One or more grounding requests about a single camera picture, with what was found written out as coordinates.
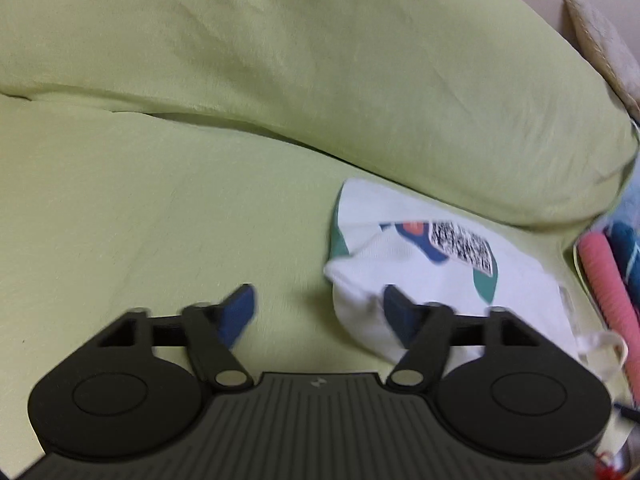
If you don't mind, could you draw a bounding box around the white printed canvas shopping bag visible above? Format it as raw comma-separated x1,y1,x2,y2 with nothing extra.
323,179,629,380

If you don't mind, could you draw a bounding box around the pink ribbed rolled towel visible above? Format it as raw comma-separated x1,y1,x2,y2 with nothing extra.
575,232,639,403

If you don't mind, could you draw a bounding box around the blue patterned folded blanket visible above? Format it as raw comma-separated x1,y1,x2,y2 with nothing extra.
604,221,639,304

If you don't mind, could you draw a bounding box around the green sofa back cushion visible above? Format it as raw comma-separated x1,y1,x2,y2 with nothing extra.
1,0,638,226

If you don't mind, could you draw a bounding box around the beige woven cushion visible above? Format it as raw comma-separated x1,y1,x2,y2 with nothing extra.
563,0,639,122

